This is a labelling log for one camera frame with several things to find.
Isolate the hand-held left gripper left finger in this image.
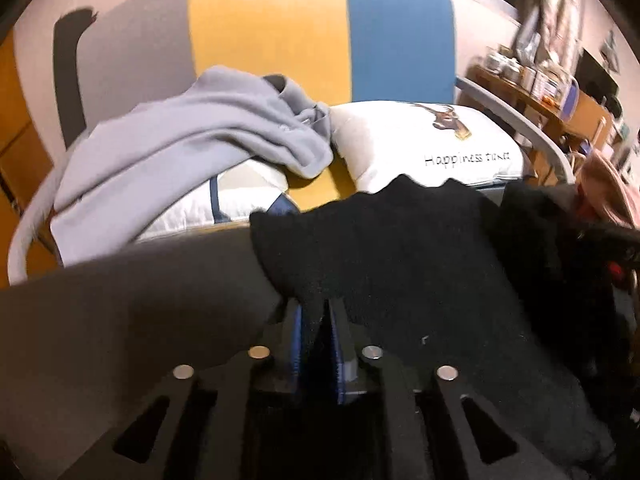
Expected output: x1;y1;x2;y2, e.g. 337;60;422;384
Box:
60;299;305;480

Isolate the light grey hoodie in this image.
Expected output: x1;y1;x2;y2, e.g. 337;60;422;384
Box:
50;66;335;267

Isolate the grey yellow blue headboard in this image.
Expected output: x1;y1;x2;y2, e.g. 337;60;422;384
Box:
14;0;457;161

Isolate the white printed pillow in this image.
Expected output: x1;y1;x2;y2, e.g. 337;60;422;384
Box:
329;101;536;194

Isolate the black monitor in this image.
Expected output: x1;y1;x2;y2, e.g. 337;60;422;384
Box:
577;49;622;98

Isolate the orange wooden cabinet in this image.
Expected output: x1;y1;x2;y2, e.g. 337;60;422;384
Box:
0;42;61;288

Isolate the yellow bed cover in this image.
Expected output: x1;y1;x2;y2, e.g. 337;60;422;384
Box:
282;157;362;213

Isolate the black garment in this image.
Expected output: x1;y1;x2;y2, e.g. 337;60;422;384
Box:
249;174;618;480

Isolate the wooden side table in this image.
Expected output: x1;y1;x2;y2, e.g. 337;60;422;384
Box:
467;64;623;153

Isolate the grey bed sheet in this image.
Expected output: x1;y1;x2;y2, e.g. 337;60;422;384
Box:
0;227;288;480

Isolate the pink cloth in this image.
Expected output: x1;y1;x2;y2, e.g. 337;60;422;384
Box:
575;151;640;232

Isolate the white pillow with blue stripe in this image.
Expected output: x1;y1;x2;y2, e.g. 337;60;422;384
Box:
136;160;301;242

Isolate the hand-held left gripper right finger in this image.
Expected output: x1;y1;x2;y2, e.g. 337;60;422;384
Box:
326;299;572;480

